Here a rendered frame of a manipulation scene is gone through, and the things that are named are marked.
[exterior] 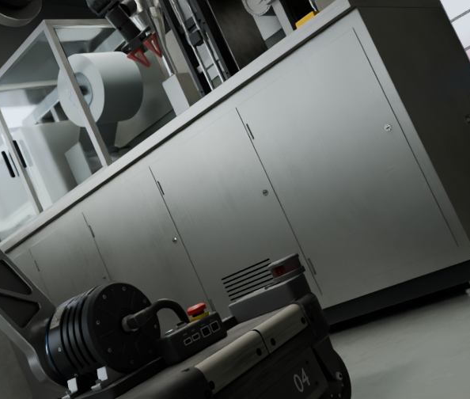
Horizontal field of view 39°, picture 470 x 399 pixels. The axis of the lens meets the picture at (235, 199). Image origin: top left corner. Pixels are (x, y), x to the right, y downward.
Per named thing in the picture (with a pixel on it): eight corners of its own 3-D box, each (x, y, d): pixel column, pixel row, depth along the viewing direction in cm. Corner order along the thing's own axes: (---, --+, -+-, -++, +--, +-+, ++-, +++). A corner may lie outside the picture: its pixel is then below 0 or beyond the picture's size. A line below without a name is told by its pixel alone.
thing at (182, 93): (180, 144, 278) (126, 24, 283) (202, 138, 289) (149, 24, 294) (200, 129, 269) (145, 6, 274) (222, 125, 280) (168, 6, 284)
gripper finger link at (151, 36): (155, 60, 215) (135, 37, 212) (170, 49, 211) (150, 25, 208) (147, 70, 209) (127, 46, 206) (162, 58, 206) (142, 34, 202)
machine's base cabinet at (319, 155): (42, 424, 339) (-21, 271, 347) (134, 373, 388) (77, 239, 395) (493, 292, 175) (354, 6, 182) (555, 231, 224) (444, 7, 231)
